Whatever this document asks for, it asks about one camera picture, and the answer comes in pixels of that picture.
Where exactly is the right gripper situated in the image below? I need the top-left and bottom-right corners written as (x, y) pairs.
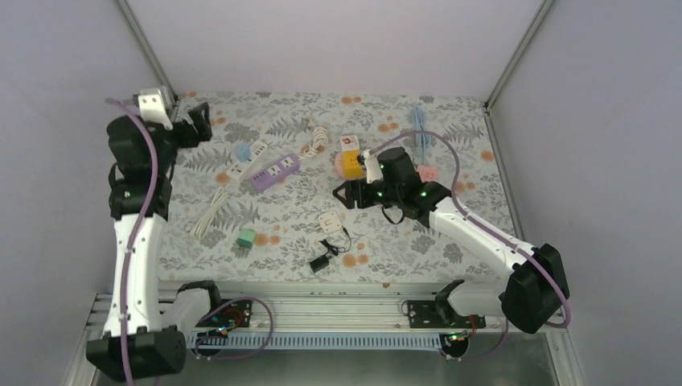
top-left (333, 178), bottom-right (401, 210)

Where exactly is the yellow cube socket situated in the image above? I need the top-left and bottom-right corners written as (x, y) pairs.
top-left (341, 150), bottom-right (364, 179)

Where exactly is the white cube socket with sticker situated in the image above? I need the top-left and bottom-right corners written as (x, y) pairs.
top-left (340, 135), bottom-right (360, 153)

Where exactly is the blue cube socket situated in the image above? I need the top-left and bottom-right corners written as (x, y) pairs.
top-left (235, 143), bottom-right (252, 163)

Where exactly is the pink cube socket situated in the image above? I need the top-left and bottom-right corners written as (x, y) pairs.
top-left (417, 165), bottom-right (438, 183)

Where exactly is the black power adapter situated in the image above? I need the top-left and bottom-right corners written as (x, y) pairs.
top-left (309, 227), bottom-right (352, 273)

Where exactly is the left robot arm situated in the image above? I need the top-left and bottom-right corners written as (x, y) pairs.
top-left (86, 100), bottom-right (224, 385)

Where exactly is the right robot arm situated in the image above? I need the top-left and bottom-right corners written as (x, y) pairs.
top-left (332, 147), bottom-right (570, 334)

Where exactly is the pink round power socket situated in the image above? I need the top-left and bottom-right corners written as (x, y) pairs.
top-left (334, 153), bottom-right (344, 179)

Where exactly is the white cube adapter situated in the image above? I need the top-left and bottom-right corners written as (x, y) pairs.
top-left (318, 211), bottom-right (343, 235)

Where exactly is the white power strip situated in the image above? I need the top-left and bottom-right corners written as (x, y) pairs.
top-left (226, 141), bottom-right (269, 182)

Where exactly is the purple power strip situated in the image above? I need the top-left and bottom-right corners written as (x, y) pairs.
top-left (249, 154), bottom-right (300, 193)

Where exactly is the floral table mat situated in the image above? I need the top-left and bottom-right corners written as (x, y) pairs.
top-left (130, 91), bottom-right (526, 285)

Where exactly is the light green cube socket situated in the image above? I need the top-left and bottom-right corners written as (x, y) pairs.
top-left (236, 228), bottom-right (257, 248)

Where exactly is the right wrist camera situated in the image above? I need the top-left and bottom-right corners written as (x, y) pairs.
top-left (358, 149), bottom-right (383, 183)

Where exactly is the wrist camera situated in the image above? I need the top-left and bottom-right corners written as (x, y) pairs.
top-left (135, 85), bottom-right (175, 130)
top-left (358, 149), bottom-right (383, 183)

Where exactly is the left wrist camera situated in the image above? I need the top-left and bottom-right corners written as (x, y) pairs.
top-left (135, 85), bottom-right (175, 130)

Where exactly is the white coiled cable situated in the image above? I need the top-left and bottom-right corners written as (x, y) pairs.
top-left (301, 117), bottom-right (329, 158)

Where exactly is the white strip cable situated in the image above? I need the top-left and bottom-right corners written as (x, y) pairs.
top-left (189, 181), bottom-right (236, 239)

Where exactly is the aluminium rail base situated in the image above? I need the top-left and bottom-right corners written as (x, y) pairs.
top-left (84, 282), bottom-right (569, 353)

